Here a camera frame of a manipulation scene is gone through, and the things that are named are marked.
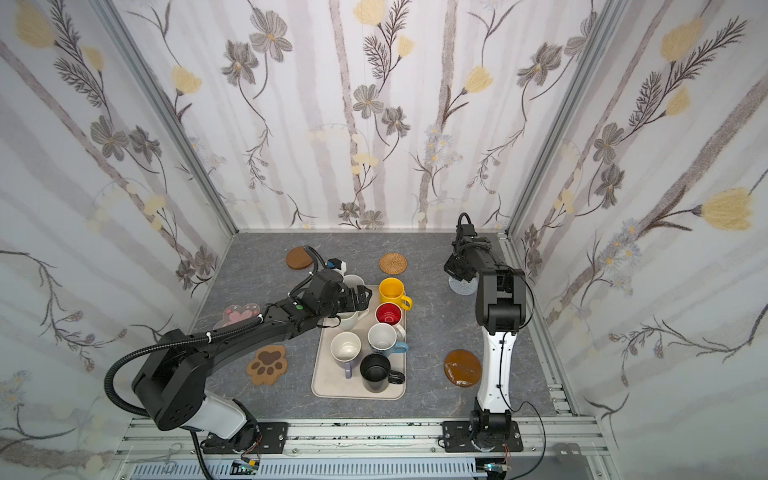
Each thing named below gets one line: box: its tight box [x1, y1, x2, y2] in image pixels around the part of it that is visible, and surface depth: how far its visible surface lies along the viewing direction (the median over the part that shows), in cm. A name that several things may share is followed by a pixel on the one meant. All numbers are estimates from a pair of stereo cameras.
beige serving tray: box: [311, 285, 409, 400], surface depth 84 cm
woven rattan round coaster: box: [379, 252, 407, 275], surface depth 113 cm
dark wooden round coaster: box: [286, 246, 313, 269], surface depth 114 cm
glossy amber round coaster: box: [444, 349, 483, 388], surface depth 87 cm
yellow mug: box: [378, 277, 413, 311], surface depth 95 cm
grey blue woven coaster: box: [448, 276, 479, 296], surface depth 106 cm
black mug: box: [360, 353, 405, 393], surface depth 80 cm
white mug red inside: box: [375, 302, 403, 326], surface depth 92 cm
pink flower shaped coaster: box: [212, 303, 261, 330], surface depth 98 cm
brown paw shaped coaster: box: [246, 345, 288, 386], surface depth 86 cm
